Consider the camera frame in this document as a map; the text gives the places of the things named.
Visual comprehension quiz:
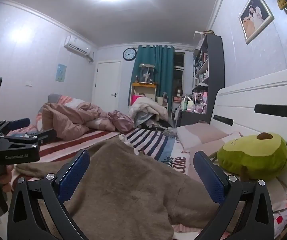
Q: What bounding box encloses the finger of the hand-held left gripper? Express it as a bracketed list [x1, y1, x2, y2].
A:
[2, 117, 31, 135]
[21, 129, 57, 147]

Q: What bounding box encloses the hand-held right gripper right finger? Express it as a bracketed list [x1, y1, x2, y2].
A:
[193, 151, 275, 240]

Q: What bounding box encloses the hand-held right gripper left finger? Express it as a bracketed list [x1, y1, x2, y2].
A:
[7, 149, 91, 240]

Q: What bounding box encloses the brown fleece garment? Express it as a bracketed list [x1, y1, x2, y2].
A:
[16, 139, 221, 240]

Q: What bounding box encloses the clothes pile on chair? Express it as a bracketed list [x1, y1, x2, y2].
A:
[129, 95, 169, 127]

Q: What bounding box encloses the pink duvet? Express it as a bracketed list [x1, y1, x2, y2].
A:
[42, 102, 116, 141]

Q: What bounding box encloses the grey pillow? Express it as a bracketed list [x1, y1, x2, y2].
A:
[48, 94, 64, 104]

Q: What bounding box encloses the pink ribbed pillow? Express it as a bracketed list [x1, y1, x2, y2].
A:
[176, 122, 242, 153]

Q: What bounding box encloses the green avocado plush toy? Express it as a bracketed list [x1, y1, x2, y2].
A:
[208, 132, 287, 182]

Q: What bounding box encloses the dark desk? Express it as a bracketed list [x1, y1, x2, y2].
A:
[177, 110, 210, 128]

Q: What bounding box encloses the striped bed sheet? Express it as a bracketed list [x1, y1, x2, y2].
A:
[7, 126, 287, 240]

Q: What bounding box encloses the shiny pink cloth bundle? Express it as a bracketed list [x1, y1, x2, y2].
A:
[108, 110, 135, 133]

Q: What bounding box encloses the pink organizer box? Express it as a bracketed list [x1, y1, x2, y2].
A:
[194, 92, 208, 113]

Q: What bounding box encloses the white door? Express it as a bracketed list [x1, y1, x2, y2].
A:
[95, 60, 122, 107]

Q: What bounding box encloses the wig on mannequin head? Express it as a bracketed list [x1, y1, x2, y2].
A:
[175, 86, 184, 103]

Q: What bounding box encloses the white air conditioner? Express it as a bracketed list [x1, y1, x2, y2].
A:
[64, 35, 95, 62]

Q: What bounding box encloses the white bed headboard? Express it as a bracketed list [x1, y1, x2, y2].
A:
[208, 65, 287, 193]

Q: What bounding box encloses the window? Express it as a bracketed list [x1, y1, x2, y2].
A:
[173, 52, 185, 98]

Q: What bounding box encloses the yellow shelf unit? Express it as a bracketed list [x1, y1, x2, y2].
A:
[131, 82, 157, 105]

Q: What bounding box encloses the dark grey bookshelf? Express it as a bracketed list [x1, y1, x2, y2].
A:
[192, 34, 225, 117]

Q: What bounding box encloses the teal curtain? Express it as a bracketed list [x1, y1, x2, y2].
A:
[129, 44, 175, 108]

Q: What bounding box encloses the glass display case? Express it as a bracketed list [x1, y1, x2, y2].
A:
[139, 64, 155, 83]

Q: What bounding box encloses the small blue wall poster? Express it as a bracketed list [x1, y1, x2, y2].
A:
[56, 63, 67, 83]

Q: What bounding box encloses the round wall clock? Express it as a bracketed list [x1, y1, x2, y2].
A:
[123, 47, 137, 61]

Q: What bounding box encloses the framed wall photo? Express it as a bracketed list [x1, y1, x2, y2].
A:
[238, 0, 274, 45]

